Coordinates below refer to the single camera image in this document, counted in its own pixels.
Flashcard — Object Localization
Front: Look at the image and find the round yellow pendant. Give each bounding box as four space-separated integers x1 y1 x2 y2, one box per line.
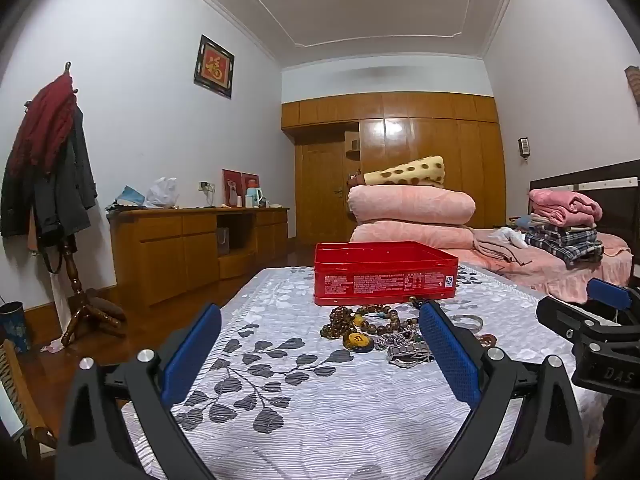
342 331 375 352

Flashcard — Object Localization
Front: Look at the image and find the framed red wall picture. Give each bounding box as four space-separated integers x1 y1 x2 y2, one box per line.
193 34 236 100

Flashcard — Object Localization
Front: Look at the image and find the wooden chair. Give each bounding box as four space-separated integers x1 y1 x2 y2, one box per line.
0 339 59 461

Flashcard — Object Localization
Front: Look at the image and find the wooden sideboard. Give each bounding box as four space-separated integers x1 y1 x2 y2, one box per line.
107 206 291 309

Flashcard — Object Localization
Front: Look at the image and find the dark wooden headboard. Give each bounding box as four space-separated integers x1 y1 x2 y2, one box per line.
528 159 640 281

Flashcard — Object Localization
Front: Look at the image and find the wooden coat rack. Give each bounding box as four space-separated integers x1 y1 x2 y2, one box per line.
25 61 126 347

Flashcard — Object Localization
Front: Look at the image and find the grey leaf patterned bedspread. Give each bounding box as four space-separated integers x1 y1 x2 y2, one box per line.
120 263 616 480

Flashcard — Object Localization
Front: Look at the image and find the blue patterned bin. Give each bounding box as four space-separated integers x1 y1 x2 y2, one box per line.
0 301 32 356

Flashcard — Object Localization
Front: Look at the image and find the pink folded quilt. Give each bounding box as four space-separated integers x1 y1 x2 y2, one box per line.
349 220 477 252
347 184 476 225

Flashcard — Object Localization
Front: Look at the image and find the large brown bead bracelet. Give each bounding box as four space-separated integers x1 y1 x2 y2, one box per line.
320 304 420 339

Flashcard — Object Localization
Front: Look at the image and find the stack of plaid clothes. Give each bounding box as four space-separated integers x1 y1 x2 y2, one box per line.
524 222 605 267

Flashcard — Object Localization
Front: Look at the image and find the white plastic bag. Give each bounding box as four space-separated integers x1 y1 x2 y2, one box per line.
144 176 180 209

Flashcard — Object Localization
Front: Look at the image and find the yellow brown spotted pillow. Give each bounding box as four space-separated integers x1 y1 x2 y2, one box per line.
363 155 446 189

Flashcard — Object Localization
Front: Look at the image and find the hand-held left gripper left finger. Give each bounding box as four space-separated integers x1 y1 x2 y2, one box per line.
54 303 222 480

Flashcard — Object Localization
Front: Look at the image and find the red tin box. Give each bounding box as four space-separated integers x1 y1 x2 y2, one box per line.
313 241 460 307

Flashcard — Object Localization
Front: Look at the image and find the white cloth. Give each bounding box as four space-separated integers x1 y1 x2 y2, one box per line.
492 227 529 250

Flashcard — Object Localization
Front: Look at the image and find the red scarf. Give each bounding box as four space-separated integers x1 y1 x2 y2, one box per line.
11 74 79 177

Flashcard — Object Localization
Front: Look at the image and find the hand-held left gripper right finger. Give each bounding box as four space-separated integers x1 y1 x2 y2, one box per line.
419 301 586 480

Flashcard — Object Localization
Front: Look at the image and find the silver bangle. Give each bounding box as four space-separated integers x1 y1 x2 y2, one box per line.
450 314 485 332

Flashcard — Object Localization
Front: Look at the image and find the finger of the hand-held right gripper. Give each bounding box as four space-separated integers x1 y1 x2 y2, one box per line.
536 298 622 346
587 277 640 321

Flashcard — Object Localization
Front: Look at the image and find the pink folded blanket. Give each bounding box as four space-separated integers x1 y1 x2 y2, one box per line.
528 188 604 229

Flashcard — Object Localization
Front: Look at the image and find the blue cloth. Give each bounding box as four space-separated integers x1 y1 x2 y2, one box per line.
112 185 148 209

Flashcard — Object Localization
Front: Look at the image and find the wooden wardrobe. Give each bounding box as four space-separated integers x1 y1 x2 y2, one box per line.
280 92 507 245

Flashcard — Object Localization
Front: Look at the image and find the dark coat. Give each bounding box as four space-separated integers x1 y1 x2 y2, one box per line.
0 105 99 239

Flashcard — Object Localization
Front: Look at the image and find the silver metal watch band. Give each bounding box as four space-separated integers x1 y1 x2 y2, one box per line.
386 342 437 365

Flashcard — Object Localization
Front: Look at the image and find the beige cloth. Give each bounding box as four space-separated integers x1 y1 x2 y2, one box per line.
472 227 540 267

